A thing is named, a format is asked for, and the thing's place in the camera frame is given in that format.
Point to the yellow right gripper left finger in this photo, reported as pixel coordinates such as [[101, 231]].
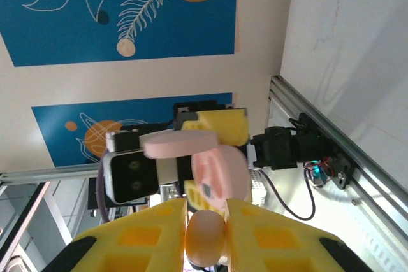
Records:
[[169, 218]]

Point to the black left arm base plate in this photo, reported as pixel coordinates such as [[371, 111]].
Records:
[[342, 170]]

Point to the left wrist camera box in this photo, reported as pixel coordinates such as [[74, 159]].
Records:
[[130, 176]]

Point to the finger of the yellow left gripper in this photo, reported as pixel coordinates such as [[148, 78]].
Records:
[[226, 125], [197, 200]]

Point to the aluminium frame post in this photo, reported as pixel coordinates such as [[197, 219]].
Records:
[[48, 173]]

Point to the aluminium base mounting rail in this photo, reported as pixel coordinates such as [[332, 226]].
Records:
[[376, 189]]

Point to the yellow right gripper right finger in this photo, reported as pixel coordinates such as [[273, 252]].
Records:
[[242, 221]]

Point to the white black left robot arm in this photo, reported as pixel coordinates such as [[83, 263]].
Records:
[[277, 147]]

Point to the pink earbud charging case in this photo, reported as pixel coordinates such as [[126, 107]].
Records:
[[223, 170]]

